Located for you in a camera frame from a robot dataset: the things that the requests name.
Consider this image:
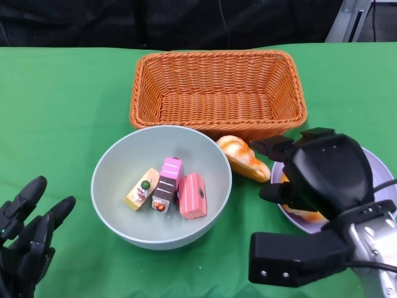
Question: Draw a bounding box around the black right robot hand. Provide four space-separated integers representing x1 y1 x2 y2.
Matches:
249 127 376 220

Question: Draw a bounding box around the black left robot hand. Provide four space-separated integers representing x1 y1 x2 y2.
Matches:
0 176 77 298

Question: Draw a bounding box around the orange donut bread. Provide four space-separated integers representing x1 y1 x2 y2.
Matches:
280 173 328 224

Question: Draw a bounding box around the plump orange croissant bread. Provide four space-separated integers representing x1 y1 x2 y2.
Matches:
216 135 270 183

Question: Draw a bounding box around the grey round bowl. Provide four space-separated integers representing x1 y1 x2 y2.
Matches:
91 125 233 251

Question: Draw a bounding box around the lavender round plate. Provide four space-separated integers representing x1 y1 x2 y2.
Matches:
270 145 397 234

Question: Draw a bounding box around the orange wicker basket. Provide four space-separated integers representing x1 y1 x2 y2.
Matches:
129 50 308 142

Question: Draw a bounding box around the yellow cake slice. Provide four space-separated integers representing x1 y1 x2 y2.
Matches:
123 167 161 212

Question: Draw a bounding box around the pink layered cake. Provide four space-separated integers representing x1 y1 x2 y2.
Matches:
178 171 208 220

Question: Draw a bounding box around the pink brown striped cake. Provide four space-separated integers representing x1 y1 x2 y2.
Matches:
151 156 183 215

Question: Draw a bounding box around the green tablecloth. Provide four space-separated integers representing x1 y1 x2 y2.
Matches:
0 42 397 298

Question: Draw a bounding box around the black backdrop cloth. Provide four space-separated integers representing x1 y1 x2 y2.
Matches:
0 0 344 52

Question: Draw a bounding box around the black cable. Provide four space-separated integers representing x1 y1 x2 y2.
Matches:
346 260 397 273
370 179 397 195
370 0 377 43

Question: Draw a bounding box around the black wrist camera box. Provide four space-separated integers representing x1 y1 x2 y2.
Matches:
248 200 397 288

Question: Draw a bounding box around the grey metal frame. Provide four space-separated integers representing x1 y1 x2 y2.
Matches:
324 0 375 43

